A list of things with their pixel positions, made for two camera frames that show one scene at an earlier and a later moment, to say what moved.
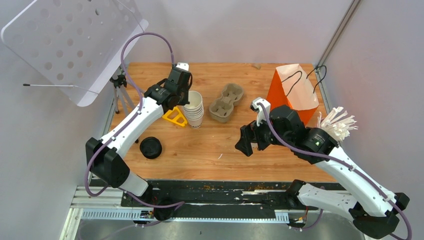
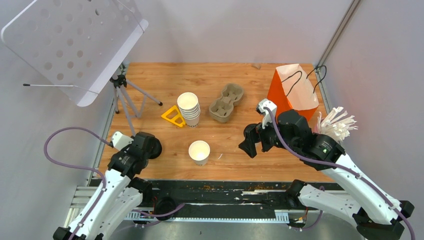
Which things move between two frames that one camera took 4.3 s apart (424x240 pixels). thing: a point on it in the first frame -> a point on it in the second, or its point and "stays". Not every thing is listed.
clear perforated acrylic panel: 77,44 stays
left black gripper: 185,101 -> 150,152
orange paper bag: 290,86 stays
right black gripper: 247,133 stays
